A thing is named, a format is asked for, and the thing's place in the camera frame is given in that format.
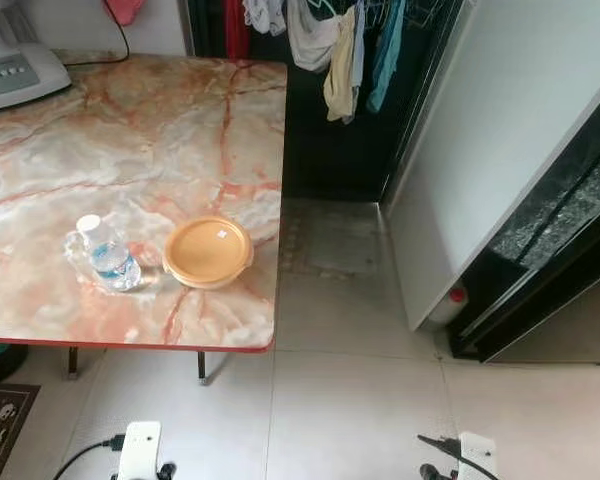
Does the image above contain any silver foil sheet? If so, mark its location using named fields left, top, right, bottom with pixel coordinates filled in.
left=488, top=140, right=600, bottom=269

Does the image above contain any white jug with red cap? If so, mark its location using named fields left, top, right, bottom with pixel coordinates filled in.
left=428, top=284, right=471, bottom=327

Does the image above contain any orange lidded plastic bowl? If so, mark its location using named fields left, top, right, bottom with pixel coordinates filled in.
left=162, top=215, right=255, bottom=291

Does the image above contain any teal hanging garment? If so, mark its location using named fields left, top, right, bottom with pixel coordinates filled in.
left=366, top=0, right=408, bottom=114

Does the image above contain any beige hanging garment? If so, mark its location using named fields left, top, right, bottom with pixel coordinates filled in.
left=323, top=8, right=361, bottom=125

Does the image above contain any white fridge with black door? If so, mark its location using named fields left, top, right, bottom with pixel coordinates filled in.
left=380, top=0, right=600, bottom=364

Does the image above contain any pink plastic object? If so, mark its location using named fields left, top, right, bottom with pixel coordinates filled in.
left=103, top=0, right=147, bottom=27

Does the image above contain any grey white hanging underwear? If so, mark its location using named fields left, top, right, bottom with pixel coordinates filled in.
left=286, top=0, right=353, bottom=73

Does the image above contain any clear plastic water bottle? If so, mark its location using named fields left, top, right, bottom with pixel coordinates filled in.
left=74, top=213, right=144, bottom=293

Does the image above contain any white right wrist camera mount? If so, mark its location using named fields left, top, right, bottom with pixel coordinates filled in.
left=456, top=431, right=500, bottom=480

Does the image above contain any pale patterned door mat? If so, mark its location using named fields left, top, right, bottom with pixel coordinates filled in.
left=278, top=198, right=393, bottom=279

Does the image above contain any red hanging cloth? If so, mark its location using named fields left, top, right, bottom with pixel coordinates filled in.
left=224, top=0, right=252, bottom=59

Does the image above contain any white stand fan base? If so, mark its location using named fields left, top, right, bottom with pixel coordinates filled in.
left=0, top=0, right=73, bottom=114

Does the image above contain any white hanging garment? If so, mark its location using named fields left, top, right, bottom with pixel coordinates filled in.
left=243, top=0, right=287, bottom=37

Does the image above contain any grey blue hanging garment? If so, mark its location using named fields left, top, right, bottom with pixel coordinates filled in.
left=350, top=0, right=371, bottom=91

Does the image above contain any black fan power cable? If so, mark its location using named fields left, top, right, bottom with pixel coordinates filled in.
left=62, top=15, right=133, bottom=69

